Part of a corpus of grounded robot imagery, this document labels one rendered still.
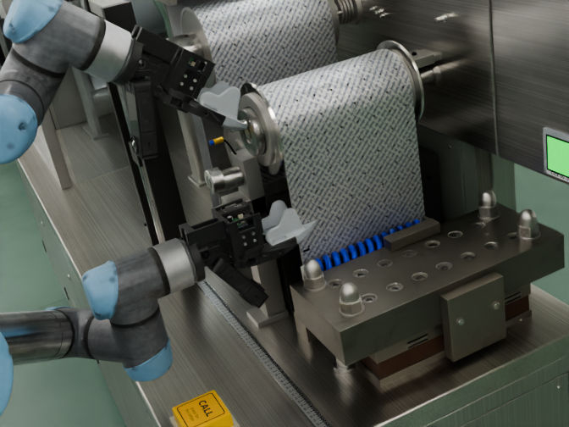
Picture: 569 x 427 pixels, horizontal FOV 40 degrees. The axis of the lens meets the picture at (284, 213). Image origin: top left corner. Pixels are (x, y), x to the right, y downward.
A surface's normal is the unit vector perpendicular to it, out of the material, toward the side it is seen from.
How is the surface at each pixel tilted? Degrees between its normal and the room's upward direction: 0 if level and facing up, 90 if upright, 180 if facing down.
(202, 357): 0
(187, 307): 0
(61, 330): 73
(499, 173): 90
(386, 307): 0
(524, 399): 90
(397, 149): 90
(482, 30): 90
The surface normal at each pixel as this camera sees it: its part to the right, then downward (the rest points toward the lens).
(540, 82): -0.89, 0.32
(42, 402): -0.17, -0.88
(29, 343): 0.91, 0.11
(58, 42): 0.35, 0.55
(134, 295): 0.43, 0.33
